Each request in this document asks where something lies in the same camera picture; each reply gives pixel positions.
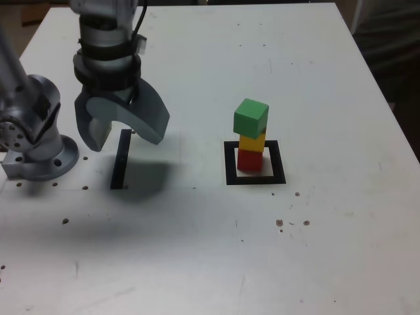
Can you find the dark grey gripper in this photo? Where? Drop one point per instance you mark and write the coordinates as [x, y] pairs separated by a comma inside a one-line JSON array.
[[115, 94]]

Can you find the green cube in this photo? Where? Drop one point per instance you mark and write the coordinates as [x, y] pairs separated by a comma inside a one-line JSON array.
[[249, 119]]

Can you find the yellow cube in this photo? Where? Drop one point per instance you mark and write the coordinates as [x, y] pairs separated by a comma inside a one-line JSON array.
[[251, 142]]

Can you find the red cube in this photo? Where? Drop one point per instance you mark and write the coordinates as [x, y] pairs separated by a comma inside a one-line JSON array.
[[249, 160]]

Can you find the black tape square outline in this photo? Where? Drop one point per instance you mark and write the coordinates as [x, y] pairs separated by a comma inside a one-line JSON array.
[[279, 164]]

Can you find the black tape strip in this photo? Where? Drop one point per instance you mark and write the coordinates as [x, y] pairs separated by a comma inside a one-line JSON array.
[[118, 164]]

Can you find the brown cardboard box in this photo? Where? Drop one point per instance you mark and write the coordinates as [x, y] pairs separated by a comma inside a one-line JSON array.
[[34, 14]]

